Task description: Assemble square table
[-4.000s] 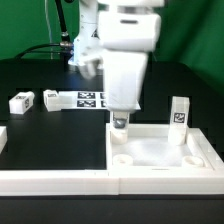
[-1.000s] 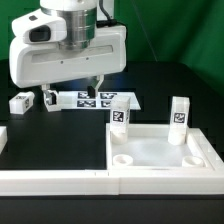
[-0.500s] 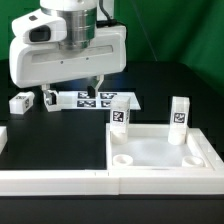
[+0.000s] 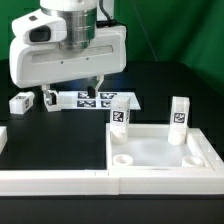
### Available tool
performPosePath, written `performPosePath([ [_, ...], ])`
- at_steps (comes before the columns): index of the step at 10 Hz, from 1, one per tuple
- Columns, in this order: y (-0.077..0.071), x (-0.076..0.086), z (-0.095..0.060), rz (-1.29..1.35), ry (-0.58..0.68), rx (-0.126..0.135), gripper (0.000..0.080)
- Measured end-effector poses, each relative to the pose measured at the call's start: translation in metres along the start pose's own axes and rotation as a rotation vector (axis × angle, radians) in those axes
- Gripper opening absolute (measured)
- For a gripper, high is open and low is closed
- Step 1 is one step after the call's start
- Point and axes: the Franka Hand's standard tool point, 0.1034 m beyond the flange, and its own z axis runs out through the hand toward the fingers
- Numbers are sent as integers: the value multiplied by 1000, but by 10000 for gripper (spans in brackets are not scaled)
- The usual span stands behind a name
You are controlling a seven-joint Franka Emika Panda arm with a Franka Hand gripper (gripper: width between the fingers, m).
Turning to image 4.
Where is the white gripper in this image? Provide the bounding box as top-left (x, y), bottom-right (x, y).
top-left (9, 10), bottom-right (126, 106)

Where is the white square table top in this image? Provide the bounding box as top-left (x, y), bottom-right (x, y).
top-left (106, 124), bottom-right (213, 170)

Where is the white marker tag sheet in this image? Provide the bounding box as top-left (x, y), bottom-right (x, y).
top-left (58, 91), bottom-right (141, 110)

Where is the white block left edge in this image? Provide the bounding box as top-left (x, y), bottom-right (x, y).
top-left (0, 126), bottom-right (8, 154)

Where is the white U-shaped obstacle fence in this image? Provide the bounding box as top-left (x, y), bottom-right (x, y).
top-left (0, 128), bottom-right (224, 196)

